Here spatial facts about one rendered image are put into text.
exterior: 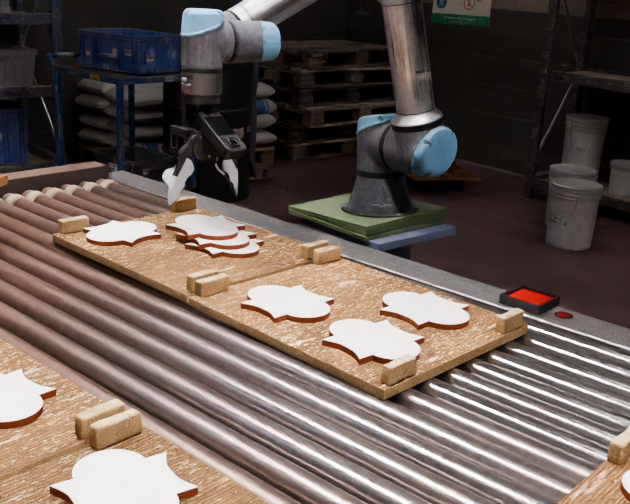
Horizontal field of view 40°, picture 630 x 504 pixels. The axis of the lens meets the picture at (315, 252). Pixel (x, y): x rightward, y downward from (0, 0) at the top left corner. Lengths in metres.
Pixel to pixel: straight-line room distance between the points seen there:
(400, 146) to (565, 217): 3.27
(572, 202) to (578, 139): 1.12
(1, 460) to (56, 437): 0.07
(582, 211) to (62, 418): 4.31
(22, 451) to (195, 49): 0.84
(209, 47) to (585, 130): 4.73
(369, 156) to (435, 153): 0.19
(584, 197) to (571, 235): 0.24
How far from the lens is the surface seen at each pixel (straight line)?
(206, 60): 1.58
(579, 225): 5.13
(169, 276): 1.47
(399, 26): 1.85
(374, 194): 2.02
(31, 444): 1.00
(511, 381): 1.23
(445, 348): 1.25
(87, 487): 0.90
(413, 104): 1.89
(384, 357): 1.18
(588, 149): 6.15
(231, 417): 1.08
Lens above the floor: 1.44
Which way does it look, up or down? 18 degrees down
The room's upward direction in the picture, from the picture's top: 3 degrees clockwise
